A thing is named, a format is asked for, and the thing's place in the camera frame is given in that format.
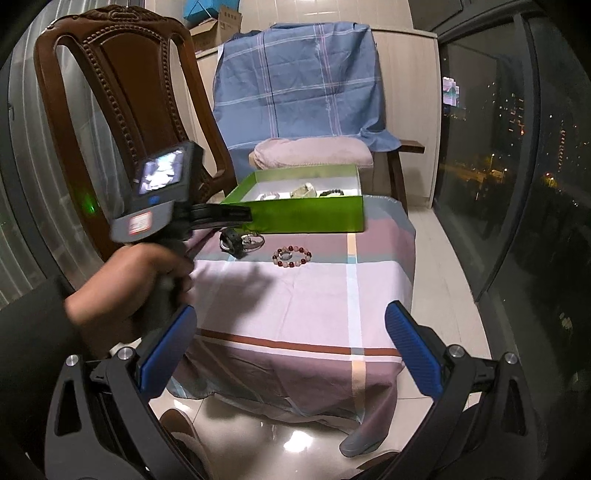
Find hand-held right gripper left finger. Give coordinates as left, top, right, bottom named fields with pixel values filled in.
left=44, top=304, right=206, bottom=480

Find blue box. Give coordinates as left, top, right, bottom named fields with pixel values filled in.
left=182, top=0, right=241, bottom=21

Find pink cushion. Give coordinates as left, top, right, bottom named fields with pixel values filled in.
left=249, top=137, right=374, bottom=169

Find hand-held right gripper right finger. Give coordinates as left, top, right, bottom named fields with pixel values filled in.
left=385, top=300, right=541, bottom=480

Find red and white bead bracelet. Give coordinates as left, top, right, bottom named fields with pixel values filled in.
left=272, top=246, right=313, bottom=270

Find carved wooden chair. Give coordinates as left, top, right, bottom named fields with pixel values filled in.
left=34, top=7, right=238, bottom=259

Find sheer white curtain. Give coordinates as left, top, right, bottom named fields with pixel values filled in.
left=0, top=28, right=116, bottom=305

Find black wristwatch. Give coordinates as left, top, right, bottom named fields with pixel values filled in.
left=219, top=229, right=247, bottom=259

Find person's left forearm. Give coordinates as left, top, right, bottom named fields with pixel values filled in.
left=0, top=276, right=134, bottom=462

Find person's left hand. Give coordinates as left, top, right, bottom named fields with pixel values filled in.
left=65, top=242, right=195, bottom=334

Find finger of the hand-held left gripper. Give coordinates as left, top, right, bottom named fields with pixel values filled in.
left=191, top=202, right=254, bottom=232

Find dark wooden bench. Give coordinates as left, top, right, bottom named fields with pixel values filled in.
left=372, top=138, right=424, bottom=215

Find pink plaid tablecloth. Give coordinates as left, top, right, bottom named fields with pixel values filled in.
left=166, top=194, right=416, bottom=457

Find green cardboard box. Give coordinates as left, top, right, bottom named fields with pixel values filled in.
left=219, top=164, right=365, bottom=233

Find blue plaid cloth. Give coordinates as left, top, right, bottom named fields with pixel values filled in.
left=213, top=21, right=402, bottom=153

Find brown cardboard box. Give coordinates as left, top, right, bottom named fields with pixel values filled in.
left=189, top=4, right=243, bottom=52

